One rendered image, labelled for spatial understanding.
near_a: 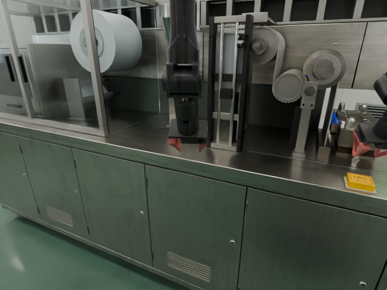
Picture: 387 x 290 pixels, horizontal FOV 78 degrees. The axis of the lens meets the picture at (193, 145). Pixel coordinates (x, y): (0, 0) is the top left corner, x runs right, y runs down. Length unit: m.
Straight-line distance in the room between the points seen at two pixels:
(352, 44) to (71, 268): 2.05
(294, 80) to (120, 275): 1.49
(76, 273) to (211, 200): 1.11
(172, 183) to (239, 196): 0.32
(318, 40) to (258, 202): 0.86
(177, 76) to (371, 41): 1.09
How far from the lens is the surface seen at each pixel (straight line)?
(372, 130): 0.76
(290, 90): 1.10
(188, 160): 0.99
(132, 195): 1.32
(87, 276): 1.83
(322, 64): 1.07
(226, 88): 1.05
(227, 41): 1.04
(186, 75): 0.51
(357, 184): 0.94
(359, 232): 1.04
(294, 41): 1.42
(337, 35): 1.43
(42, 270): 1.99
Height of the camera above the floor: 1.32
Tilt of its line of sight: 22 degrees down
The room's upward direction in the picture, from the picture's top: straight up
